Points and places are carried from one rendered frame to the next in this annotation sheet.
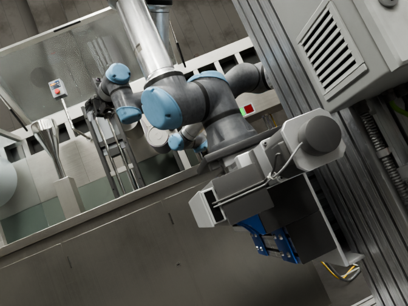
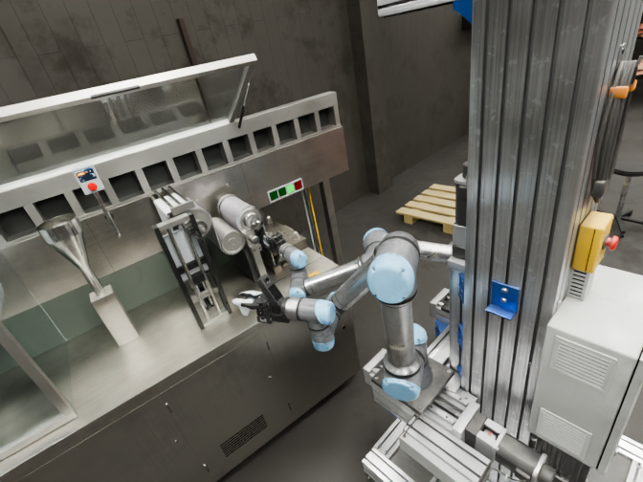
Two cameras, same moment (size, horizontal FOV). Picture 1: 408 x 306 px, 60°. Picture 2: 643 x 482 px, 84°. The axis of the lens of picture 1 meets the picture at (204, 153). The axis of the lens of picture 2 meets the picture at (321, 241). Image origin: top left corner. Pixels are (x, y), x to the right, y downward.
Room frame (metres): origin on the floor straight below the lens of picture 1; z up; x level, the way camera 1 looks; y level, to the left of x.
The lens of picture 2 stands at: (0.31, 0.52, 1.97)
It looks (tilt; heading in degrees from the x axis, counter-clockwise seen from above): 30 degrees down; 333
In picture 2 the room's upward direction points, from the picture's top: 12 degrees counter-clockwise
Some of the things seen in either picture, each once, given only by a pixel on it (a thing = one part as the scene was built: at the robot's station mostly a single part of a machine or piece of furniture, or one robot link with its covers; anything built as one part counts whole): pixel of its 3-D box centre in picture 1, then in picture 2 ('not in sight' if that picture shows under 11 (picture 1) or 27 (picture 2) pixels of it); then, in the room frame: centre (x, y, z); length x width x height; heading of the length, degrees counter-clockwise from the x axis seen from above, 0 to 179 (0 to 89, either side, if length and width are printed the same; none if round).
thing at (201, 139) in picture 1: (195, 140); (299, 276); (1.62, 0.01, 1.01); 0.11 x 0.08 x 0.11; 146
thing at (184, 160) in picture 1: (179, 148); (257, 258); (1.86, 0.11, 1.05); 0.06 x 0.05 x 0.31; 3
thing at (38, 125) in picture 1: (45, 128); (60, 228); (1.97, 0.80, 1.50); 0.14 x 0.14 x 0.06
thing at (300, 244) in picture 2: not in sight; (277, 237); (2.07, -0.09, 1.00); 0.40 x 0.16 x 0.06; 3
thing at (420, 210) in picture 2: not in sight; (467, 210); (2.57, -2.44, 0.06); 1.29 x 0.89 x 0.12; 10
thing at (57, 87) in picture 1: (57, 88); (88, 179); (1.90, 0.63, 1.66); 0.07 x 0.07 x 0.10; 3
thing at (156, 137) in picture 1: (160, 139); (223, 234); (2.02, 0.20, 1.18); 0.26 x 0.12 x 0.12; 3
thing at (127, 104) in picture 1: (130, 105); (322, 330); (1.14, 0.16, 1.12); 0.11 x 0.08 x 0.11; 126
